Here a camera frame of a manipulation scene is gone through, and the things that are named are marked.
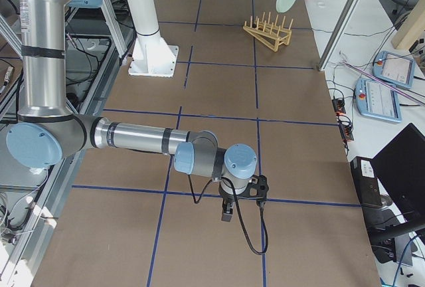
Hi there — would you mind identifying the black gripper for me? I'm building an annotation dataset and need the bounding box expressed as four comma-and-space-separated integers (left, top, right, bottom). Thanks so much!
218, 185, 240, 222

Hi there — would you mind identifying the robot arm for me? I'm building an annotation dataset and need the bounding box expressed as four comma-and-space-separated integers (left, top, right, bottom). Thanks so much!
6, 0, 265, 221

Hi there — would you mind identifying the wooden plate rack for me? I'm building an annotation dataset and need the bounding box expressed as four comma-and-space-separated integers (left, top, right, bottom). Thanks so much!
242, 12, 294, 52

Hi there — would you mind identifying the blue tape line right lengthwise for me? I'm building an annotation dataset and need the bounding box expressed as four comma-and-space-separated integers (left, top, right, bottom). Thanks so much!
252, 0, 267, 286

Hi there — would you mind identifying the brown paper table cover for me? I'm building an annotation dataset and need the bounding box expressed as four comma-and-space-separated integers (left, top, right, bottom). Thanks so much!
33, 0, 380, 286

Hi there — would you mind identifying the black computer box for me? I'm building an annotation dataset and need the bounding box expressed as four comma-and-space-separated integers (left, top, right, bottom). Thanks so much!
350, 156, 393, 209

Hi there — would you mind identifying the far teach pendant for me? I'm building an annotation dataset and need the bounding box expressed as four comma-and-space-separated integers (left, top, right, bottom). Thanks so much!
373, 50, 414, 89

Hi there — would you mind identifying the teach pendant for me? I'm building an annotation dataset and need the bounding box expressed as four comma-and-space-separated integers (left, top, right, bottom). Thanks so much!
373, 50, 414, 89
355, 78, 402, 123

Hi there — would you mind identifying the near teach pendant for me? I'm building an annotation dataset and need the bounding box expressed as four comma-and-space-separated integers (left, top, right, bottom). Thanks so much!
355, 78, 402, 123

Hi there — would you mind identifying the blue tape line right crosswise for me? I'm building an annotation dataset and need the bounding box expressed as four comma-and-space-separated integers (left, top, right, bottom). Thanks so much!
72, 185, 361, 208

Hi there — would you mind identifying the black laptop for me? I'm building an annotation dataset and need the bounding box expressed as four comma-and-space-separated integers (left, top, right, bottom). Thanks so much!
371, 123, 424, 221

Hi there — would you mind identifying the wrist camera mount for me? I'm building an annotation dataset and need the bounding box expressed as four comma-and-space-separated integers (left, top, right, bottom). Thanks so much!
244, 175, 269, 201

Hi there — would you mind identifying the aluminium diagonal frame beam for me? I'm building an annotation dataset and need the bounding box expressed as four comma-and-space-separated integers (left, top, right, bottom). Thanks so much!
318, 0, 360, 71

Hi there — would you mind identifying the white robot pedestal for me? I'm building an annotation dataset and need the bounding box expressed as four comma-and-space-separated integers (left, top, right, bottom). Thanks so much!
127, 0, 179, 78

